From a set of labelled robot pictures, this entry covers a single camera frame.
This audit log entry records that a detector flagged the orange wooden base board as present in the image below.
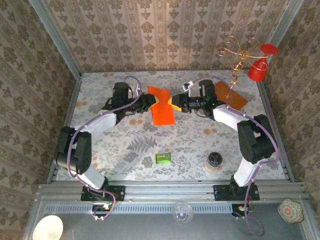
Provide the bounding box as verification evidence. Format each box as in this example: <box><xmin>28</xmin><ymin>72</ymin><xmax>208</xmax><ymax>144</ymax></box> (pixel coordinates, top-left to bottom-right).
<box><xmin>214</xmin><ymin>81</ymin><xmax>249</xmax><ymax>111</ymax></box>

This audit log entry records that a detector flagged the green snack packet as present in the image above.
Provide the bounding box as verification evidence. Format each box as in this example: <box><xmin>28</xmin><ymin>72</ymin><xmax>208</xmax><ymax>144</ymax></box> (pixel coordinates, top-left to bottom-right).
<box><xmin>155</xmin><ymin>152</ymin><xmax>172</xmax><ymax>165</ymax></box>

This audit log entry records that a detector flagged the red wine glass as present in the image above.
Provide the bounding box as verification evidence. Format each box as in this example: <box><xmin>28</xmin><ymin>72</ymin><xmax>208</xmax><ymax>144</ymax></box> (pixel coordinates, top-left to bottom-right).
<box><xmin>247</xmin><ymin>43</ymin><xmax>279</xmax><ymax>82</ymax></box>

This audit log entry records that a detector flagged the dark lidded glass jar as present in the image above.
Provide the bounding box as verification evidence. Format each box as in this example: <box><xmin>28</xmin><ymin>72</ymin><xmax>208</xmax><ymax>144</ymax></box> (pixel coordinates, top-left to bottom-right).
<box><xmin>204</xmin><ymin>151</ymin><xmax>223</xmax><ymax>174</ymax></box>

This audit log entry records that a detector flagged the clear glass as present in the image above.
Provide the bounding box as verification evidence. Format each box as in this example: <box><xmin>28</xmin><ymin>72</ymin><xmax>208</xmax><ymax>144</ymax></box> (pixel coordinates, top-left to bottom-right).
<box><xmin>172</xmin><ymin>201</ymin><xmax>195</xmax><ymax>225</ymax></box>

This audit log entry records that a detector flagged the small controller board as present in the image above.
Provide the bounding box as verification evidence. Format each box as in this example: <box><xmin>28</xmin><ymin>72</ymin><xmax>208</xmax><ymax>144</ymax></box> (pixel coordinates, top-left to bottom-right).
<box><xmin>91</xmin><ymin>203</ymin><xmax>112</xmax><ymax>217</ymax></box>
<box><xmin>231</xmin><ymin>203</ymin><xmax>254</xmax><ymax>217</ymax></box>

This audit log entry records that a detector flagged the patterned scalloped dish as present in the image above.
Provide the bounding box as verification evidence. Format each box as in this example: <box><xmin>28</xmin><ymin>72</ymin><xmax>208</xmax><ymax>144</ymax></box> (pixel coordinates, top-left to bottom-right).
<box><xmin>277</xmin><ymin>197</ymin><xmax>305</xmax><ymax>224</ymax></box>

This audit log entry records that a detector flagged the cream round plate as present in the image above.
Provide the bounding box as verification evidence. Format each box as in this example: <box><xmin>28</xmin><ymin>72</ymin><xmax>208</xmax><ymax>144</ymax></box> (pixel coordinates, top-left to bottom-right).
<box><xmin>32</xmin><ymin>214</ymin><xmax>64</xmax><ymax>240</ymax></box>

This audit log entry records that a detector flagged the gold wire glass stand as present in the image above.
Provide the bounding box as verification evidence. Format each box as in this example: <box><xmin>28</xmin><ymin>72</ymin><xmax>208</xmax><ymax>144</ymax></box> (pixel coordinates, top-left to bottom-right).
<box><xmin>216</xmin><ymin>35</ymin><xmax>270</xmax><ymax>99</ymax></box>

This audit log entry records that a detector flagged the aluminium side rail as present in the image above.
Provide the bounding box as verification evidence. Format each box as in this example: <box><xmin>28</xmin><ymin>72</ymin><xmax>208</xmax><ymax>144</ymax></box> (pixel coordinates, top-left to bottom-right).
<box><xmin>46</xmin><ymin>73</ymin><xmax>83</xmax><ymax>184</ymax></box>
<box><xmin>257</xmin><ymin>80</ymin><xmax>296</xmax><ymax>183</ymax></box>

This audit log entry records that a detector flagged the aluminium mounting rail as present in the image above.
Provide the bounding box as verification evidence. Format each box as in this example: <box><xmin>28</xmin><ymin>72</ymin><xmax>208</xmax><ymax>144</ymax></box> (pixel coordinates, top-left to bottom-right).
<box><xmin>37</xmin><ymin>181</ymin><xmax>307</xmax><ymax>201</ymax></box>

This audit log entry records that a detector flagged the aluminium frame post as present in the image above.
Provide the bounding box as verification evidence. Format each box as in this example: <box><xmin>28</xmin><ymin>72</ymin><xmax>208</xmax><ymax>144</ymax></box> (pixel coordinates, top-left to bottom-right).
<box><xmin>28</xmin><ymin>0</ymin><xmax>83</xmax><ymax>79</ymax></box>
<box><xmin>268</xmin><ymin>0</ymin><xmax>305</xmax><ymax>48</ymax></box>

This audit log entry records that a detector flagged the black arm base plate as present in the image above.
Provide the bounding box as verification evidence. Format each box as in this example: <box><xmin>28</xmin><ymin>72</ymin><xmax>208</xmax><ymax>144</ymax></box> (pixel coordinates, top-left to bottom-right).
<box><xmin>213</xmin><ymin>184</ymin><xmax>260</xmax><ymax>201</ymax></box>
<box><xmin>80</xmin><ymin>185</ymin><xmax>126</xmax><ymax>202</ymax></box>

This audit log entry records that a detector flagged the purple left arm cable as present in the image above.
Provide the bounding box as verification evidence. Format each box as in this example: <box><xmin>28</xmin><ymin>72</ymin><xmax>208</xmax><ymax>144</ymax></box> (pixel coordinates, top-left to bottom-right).
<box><xmin>66</xmin><ymin>75</ymin><xmax>144</xmax><ymax>222</ymax></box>

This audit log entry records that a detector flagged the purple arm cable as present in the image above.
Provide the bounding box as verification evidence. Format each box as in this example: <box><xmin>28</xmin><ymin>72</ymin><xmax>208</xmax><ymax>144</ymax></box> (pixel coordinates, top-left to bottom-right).
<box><xmin>66</xmin><ymin>75</ymin><xmax>144</xmax><ymax>222</ymax></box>
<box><xmin>183</xmin><ymin>75</ymin><xmax>280</xmax><ymax>238</ymax></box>

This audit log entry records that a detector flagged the grey slotted cable duct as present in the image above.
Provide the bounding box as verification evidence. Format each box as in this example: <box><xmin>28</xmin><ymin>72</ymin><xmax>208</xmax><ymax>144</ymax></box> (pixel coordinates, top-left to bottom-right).
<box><xmin>43</xmin><ymin>202</ymin><xmax>233</xmax><ymax>215</ymax></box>

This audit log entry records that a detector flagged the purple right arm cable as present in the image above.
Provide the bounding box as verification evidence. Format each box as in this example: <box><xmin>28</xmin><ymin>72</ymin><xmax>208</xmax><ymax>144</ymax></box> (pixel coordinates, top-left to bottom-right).
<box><xmin>183</xmin><ymin>75</ymin><xmax>280</xmax><ymax>238</ymax></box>

